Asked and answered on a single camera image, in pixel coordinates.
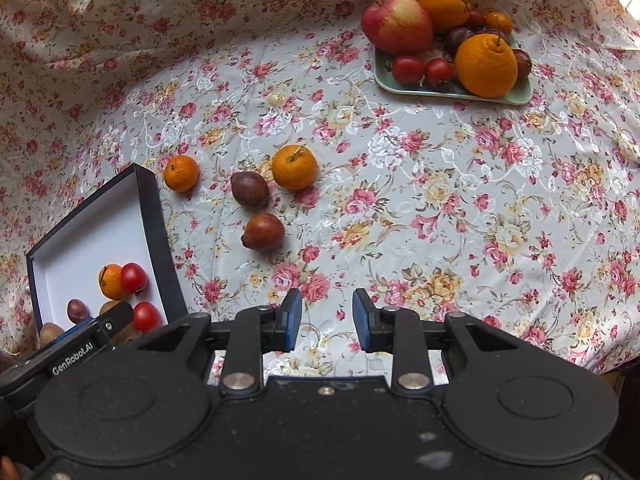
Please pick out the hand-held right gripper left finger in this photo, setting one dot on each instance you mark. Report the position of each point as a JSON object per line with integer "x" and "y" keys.
{"x": 292, "y": 318}

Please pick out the mandarin with stem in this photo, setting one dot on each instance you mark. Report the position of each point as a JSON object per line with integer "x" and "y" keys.
{"x": 294, "y": 167}
{"x": 110, "y": 281}

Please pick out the round orange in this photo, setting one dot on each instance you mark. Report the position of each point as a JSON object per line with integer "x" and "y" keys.
{"x": 442, "y": 5}

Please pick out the small mandarin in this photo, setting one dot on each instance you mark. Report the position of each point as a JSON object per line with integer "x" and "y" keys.
{"x": 181, "y": 173}

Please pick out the dark purple plum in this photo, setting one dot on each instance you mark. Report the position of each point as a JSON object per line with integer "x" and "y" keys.
{"x": 250, "y": 189}
{"x": 459, "y": 39}

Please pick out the dark red plum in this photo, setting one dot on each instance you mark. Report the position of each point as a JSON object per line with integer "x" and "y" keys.
{"x": 523, "y": 62}

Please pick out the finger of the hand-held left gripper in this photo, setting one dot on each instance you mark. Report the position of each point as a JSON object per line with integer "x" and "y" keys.
{"x": 119, "y": 316}
{"x": 70, "y": 357}

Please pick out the large knobbed orange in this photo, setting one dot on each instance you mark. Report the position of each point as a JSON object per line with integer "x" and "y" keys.
{"x": 486, "y": 65}

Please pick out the dark blue cardboard box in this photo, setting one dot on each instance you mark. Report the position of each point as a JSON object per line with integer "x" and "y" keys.
{"x": 100, "y": 240}

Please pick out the red purple plum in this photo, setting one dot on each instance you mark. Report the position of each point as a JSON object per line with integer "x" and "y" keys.
{"x": 76, "y": 310}

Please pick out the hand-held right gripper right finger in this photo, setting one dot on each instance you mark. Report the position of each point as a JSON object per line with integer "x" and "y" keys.
{"x": 361, "y": 320}

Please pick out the pale green tray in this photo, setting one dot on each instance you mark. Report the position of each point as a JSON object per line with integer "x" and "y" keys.
{"x": 395, "y": 88}

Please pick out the tiny mandarin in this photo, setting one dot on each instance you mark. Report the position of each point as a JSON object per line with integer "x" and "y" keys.
{"x": 500, "y": 22}

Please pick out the dark red tomato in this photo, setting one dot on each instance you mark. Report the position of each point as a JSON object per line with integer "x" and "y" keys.
{"x": 475, "y": 19}

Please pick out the red yellow apple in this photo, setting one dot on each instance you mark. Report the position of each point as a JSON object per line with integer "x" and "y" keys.
{"x": 397, "y": 22}

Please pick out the floral tablecloth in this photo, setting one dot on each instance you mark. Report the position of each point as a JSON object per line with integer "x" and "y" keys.
{"x": 425, "y": 185}

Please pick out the red brown plum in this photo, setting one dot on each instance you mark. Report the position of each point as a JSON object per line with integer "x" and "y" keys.
{"x": 263, "y": 231}

